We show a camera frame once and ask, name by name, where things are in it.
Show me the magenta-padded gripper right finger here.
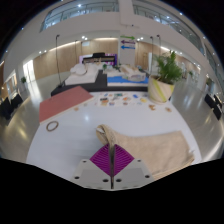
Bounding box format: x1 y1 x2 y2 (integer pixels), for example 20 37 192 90
112 143 155 190

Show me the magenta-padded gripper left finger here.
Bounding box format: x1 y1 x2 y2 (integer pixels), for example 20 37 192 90
71 143 113 190

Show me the beige towel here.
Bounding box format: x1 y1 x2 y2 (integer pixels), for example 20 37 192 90
95 124 196 181

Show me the pink flat board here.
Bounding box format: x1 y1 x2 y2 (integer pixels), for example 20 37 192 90
38 85 95 125

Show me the group of colourful small cards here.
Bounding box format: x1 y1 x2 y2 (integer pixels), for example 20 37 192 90
98 92 149 108

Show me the potted plant in striped pot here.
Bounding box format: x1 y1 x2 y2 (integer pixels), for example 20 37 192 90
147 50 184 105

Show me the black-draped table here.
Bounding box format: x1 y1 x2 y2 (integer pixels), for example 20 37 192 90
50 69 151 98

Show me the white architectural model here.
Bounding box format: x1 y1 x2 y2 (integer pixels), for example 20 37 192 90
64 63 100 87

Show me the blue flat board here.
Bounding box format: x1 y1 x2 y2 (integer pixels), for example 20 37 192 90
107 75 150 88

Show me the beige architectural model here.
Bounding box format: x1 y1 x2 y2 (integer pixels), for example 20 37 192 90
119 64 147 83

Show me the group of black chairs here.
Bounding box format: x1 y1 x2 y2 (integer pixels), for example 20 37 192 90
203 93 224 120
0 93 24 120

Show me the black piano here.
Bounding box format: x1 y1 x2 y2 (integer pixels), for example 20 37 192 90
81 52 118 66

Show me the white signboard with arrows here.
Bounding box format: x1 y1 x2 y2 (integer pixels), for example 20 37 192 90
119 34 137 66

